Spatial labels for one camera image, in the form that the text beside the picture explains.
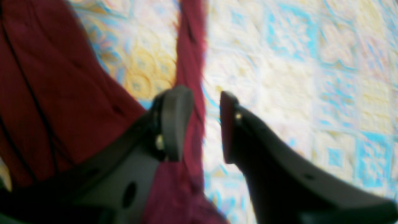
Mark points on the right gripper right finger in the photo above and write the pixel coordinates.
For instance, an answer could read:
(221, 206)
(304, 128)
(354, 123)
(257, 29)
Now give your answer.
(284, 187)

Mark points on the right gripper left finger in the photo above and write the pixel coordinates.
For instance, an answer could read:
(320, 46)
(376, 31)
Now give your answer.
(112, 187)

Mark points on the dark red t-shirt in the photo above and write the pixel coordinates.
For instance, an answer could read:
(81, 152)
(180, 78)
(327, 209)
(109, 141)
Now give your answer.
(59, 107)

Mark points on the patterned tablecloth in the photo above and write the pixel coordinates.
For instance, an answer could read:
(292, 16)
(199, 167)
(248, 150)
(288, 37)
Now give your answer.
(321, 73)

